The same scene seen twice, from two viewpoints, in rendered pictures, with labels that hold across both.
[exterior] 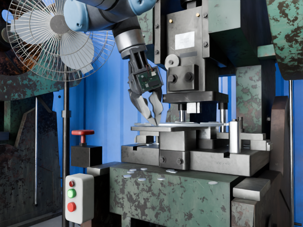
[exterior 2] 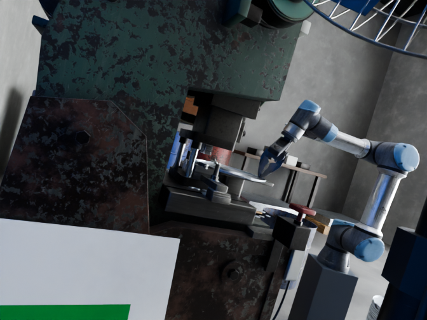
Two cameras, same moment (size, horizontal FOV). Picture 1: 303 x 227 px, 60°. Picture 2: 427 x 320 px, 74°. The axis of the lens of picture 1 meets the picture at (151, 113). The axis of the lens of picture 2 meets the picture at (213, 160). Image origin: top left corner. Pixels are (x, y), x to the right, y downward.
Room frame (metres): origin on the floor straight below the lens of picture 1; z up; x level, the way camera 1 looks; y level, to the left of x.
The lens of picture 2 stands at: (1.81, 0.47, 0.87)
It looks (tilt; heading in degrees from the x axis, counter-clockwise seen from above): 4 degrees down; 214
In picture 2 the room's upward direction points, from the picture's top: 16 degrees clockwise
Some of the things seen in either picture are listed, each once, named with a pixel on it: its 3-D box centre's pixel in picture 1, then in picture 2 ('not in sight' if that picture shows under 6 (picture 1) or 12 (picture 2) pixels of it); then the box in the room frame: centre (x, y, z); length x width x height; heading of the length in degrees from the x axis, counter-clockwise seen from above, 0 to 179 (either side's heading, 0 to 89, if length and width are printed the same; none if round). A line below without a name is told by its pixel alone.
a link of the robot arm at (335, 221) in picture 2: not in sight; (343, 233); (0.26, 0.29, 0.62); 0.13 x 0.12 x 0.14; 48
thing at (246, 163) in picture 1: (195, 153); (192, 190); (0.95, -0.16, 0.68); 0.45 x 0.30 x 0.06; 57
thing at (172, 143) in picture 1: (172, 146); (235, 188); (0.80, -0.06, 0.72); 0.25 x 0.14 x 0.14; 147
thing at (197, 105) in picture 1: (194, 107); (206, 148); (0.94, -0.15, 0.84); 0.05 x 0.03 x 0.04; 57
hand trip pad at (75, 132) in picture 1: (83, 140); (299, 218); (0.94, 0.24, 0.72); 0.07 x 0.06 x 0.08; 147
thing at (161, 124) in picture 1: (179, 124); (229, 170); (0.85, -0.09, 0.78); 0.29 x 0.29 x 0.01
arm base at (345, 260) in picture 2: not in sight; (335, 254); (0.26, 0.29, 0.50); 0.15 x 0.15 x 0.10
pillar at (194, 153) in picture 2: (182, 117); (193, 157); (1.05, -0.12, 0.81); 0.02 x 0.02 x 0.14
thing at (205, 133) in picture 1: (194, 130); (199, 169); (0.95, -0.16, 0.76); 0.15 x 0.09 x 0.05; 57
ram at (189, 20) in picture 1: (190, 51); (229, 100); (0.92, -0.14, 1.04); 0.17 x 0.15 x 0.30; 147
